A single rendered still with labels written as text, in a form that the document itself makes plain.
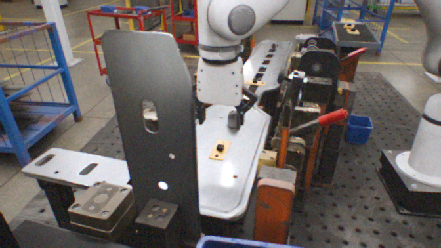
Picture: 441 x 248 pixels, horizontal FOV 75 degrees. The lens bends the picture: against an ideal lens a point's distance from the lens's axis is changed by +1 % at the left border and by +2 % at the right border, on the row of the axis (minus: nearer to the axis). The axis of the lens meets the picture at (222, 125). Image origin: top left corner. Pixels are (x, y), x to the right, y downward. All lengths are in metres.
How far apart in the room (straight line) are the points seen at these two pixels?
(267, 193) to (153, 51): 0.21
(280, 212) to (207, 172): 0.33
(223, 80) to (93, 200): 0.33
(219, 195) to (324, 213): 0.51
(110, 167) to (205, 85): 0.29
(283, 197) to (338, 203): 0.75
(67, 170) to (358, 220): 0.84
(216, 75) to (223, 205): 0.26
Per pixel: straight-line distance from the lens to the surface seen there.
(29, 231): 0.59
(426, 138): 1.08
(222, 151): 0.71
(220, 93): 0.61
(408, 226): 1.10
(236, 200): 0.58
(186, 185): 0.44
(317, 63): 0.88
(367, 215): 1.07
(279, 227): 0.37
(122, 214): 0.54
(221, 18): 0.48
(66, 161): 0.77
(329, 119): 0.62
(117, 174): 0.68
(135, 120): 0.41
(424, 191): 1.08
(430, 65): 1.04
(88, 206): 0.54
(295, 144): 0.67
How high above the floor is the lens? 1.41
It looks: 30 degrees down
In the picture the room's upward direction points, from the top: straight up
